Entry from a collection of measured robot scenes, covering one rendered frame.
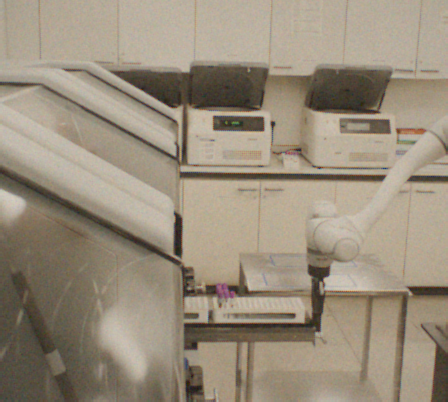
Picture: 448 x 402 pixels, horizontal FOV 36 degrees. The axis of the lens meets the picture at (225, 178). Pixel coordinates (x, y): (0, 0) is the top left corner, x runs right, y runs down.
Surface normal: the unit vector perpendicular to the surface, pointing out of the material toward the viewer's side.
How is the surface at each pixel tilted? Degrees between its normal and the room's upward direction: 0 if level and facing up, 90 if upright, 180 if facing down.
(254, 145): 90
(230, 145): 90
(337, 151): 90
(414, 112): 90
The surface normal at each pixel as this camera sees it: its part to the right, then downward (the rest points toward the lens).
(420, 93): 0.07, 0.20
